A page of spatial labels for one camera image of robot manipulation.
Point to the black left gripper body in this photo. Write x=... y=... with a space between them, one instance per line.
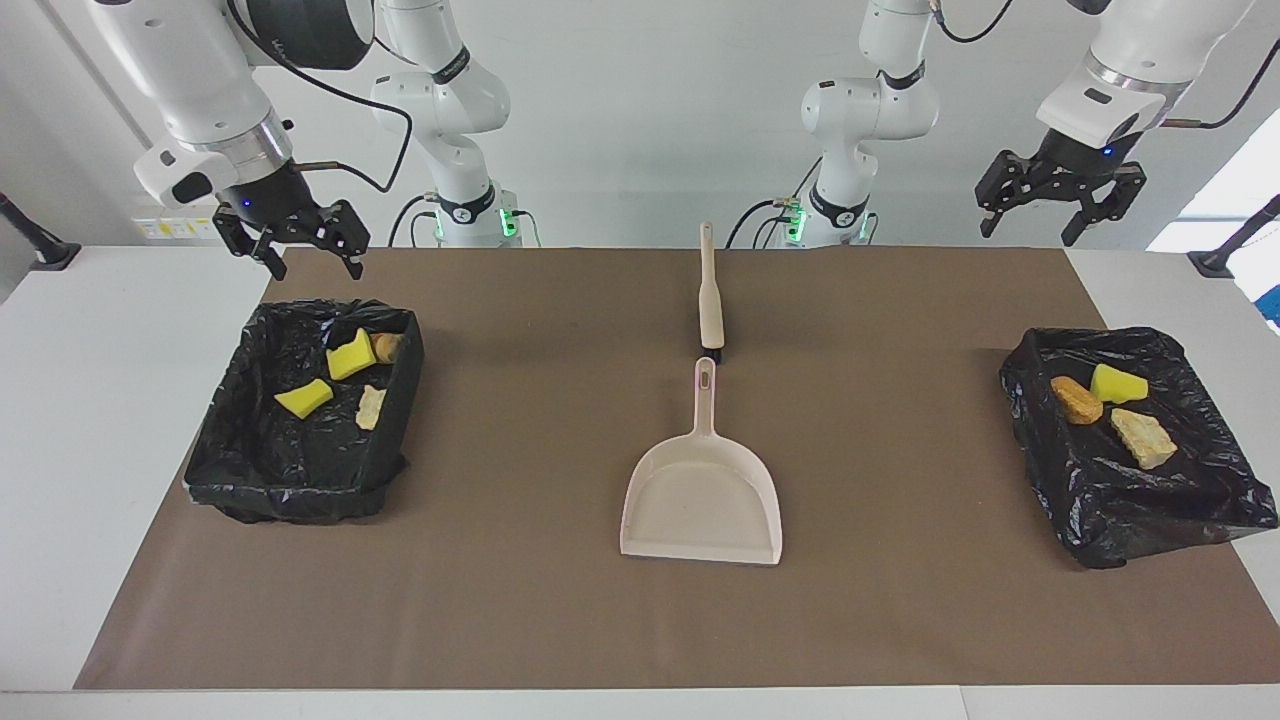
x=1065 y=175

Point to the small yellow sponge piece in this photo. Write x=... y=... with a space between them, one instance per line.
x=303 y=400

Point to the white and blue box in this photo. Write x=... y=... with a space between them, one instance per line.
x=1265 y=290

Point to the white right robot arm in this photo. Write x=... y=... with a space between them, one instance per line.
x=200 y=70

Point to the notched yellow sponge piece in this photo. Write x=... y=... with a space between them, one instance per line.
x=350 y=360

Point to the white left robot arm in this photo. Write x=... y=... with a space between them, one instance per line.
x=1130 y=60

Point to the pale beige bread chunk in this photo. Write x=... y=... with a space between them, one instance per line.
x=1143 y=438

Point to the pale pink plastic dustpan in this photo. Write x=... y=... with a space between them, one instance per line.
x=700 y=500

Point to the black bag lined bin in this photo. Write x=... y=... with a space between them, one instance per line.
x=1130 y=500
x=270 y=460

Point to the striped croissant piece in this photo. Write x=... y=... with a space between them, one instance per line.
x=371 y=408
x=386 y=347

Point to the beige hand brush black bristles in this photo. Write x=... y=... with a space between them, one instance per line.
x=710 y=300

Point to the brown paper table mat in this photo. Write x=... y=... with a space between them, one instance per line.
x=600 y=620

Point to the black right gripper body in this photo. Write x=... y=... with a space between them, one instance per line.
x=290 y=215

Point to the white wall outlet box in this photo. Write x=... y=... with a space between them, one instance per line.
x=185 y=225

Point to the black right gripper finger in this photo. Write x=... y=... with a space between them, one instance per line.
x=273 y=262
x=353 y=264

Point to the brown bread roll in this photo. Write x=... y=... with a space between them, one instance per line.
x=1077 y=400

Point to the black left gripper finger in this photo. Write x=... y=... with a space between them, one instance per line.
x=1078 y=228
x=990 y=224

